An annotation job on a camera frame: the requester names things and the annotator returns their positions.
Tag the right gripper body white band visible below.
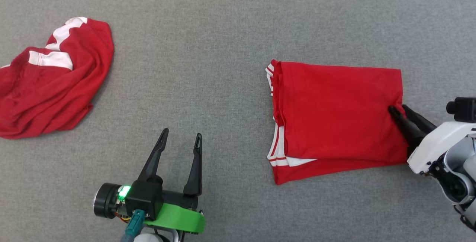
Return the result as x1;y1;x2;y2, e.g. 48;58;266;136
407;122;476;174

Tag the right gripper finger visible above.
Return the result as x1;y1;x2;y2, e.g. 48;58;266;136
402;104;437;135
389;106;424;149

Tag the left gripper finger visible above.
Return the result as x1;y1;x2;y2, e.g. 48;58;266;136
138;129;169;184
183;133;202;197

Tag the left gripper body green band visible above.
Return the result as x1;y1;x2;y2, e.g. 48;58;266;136
94;183;206;234

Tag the red jersey with number print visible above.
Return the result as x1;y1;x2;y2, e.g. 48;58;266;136
266;60;409;185

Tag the teal plug left camera cable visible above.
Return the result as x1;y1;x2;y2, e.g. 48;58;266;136
120;209;145;242

